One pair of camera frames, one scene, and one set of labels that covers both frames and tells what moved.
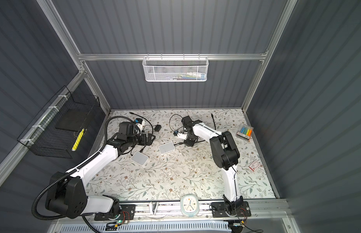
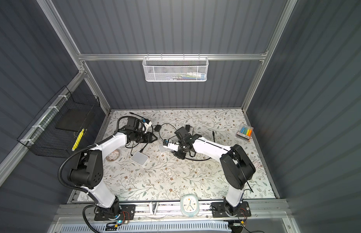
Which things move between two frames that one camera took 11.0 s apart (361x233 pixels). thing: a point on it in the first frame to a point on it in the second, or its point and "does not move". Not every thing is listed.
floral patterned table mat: x=168 y=168 does not move
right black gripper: x=191 y=144 to x=177 y=154
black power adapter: x=157 y=127 does not move
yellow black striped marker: x=77 y=140 does not move
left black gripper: x=143 y=142 does not move
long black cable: x=213 y=118 to x=205 y=159
